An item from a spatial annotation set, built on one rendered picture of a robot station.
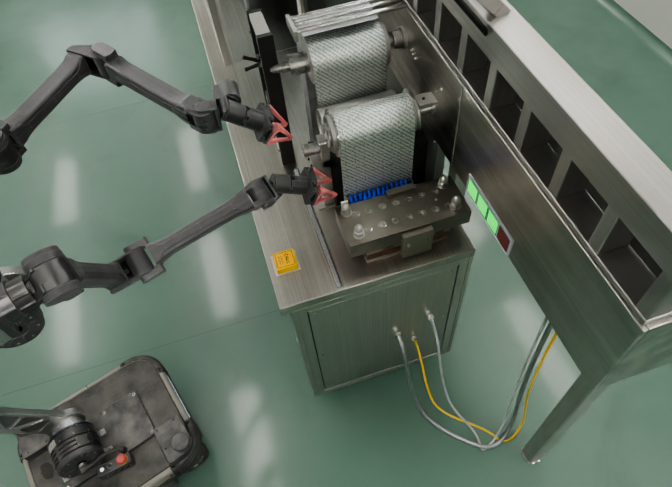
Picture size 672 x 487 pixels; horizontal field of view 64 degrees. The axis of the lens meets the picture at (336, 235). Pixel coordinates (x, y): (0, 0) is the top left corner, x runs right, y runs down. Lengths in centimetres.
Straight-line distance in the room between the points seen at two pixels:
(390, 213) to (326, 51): 53
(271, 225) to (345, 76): 56
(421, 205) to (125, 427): 145
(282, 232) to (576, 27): 319
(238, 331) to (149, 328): 45
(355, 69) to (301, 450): 156
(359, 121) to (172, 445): 138
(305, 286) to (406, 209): 40
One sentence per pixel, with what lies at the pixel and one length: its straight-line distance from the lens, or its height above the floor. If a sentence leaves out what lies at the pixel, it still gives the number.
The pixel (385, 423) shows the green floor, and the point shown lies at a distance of 247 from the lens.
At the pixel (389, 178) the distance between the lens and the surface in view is 177.
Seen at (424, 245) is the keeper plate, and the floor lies 95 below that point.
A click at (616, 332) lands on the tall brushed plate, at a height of 136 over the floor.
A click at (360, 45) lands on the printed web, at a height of 139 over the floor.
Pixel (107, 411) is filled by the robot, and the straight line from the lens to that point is 246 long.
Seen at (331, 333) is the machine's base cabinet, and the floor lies 63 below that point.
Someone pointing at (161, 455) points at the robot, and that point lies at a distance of 234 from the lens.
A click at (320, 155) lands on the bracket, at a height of 114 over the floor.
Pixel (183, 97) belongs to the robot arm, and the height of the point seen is 147.
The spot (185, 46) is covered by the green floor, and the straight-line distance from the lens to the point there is 447.
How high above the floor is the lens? 236
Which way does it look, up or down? 53 degrees down
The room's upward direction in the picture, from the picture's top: 6 degrees counter-clockwise
